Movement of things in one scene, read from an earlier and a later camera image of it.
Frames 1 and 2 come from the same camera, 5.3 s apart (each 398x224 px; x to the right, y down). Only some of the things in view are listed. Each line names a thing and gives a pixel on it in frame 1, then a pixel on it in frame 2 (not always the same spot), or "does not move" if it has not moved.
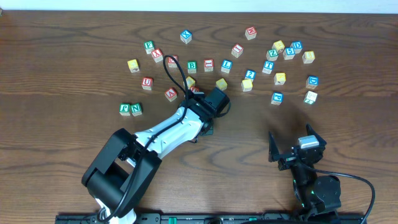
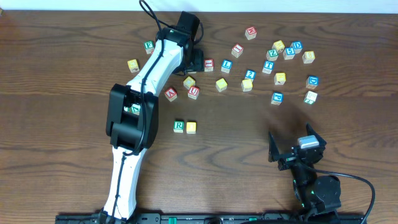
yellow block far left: (133, 65) does not move
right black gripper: (292, 157) does not move
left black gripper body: (193, 101) → (196, 61)
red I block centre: (208, 65) does not move
